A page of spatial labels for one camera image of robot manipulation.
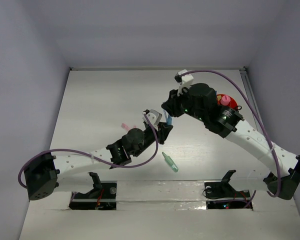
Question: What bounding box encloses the blue highlighter pen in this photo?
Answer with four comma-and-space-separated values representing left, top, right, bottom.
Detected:
163, 110, 173, 126

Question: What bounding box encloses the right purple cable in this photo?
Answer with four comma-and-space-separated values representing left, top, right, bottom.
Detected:
176, 69, 282, 210

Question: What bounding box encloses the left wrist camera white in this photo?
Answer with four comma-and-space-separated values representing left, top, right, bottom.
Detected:
142, 109, 162, 126

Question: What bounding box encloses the silver taped front panel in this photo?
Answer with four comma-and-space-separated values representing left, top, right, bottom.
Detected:
115, 180, 207, 211

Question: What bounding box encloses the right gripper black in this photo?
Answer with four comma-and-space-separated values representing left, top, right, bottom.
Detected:
162, 84, 208, 122

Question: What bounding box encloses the pink highlighter pen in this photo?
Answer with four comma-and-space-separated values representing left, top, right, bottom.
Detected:
121, 123, 137, 132

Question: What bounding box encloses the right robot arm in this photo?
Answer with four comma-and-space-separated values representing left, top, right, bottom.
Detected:
161, 83, 300, 200

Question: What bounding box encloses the green highlighter pen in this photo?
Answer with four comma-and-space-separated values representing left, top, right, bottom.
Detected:
162, 152, 179, 173

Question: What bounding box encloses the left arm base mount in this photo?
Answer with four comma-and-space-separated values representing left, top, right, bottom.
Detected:
68, 172, 117, 211

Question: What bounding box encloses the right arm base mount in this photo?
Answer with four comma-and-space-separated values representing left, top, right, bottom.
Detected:
202, 170, 253, 210

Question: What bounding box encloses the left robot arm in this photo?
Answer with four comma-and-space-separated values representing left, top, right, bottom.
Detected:
18, 122, 173, 201

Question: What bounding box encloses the pink capped glue bottle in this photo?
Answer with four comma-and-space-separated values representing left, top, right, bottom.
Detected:
220, 95, 231, 106

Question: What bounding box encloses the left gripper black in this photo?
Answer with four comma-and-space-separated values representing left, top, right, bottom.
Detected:
131, 121, 172, 157

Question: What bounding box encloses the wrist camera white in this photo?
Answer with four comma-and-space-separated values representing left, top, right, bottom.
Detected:
142, 109, 162, 126
174, 69, 194, 96

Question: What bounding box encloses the orange round organizer container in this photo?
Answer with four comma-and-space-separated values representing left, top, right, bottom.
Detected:
216, 94, 238, 110

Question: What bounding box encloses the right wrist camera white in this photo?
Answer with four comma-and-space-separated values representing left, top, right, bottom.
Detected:
174, 69, 194, 96

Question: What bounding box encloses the aluminium rail right edge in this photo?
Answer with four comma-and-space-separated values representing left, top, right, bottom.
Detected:
239, 66, 281, 178

